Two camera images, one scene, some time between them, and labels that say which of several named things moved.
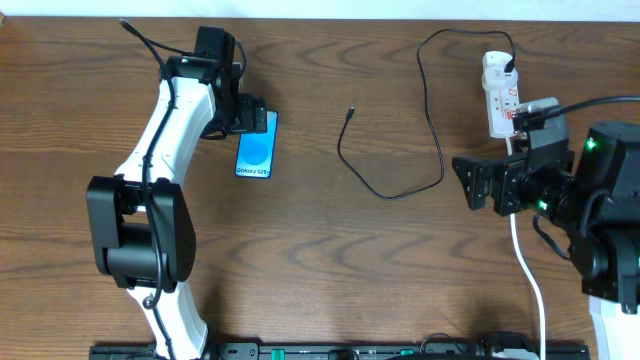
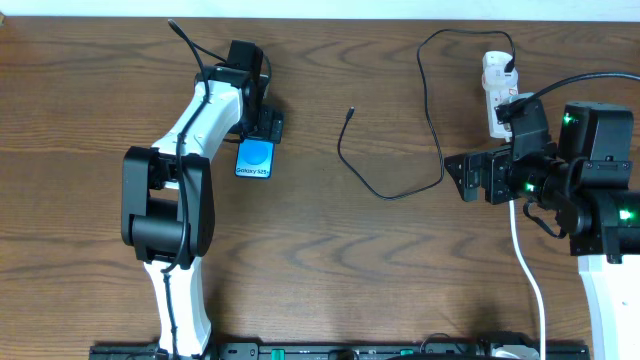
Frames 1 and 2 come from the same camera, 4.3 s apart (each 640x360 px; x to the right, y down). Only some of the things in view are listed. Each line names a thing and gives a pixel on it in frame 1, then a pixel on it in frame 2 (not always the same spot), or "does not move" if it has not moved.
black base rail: [346, 351] does not move
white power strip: [501, 104] does not move
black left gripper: [249, 121] -> [267, 130]
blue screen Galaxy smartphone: [256, 151] does not move
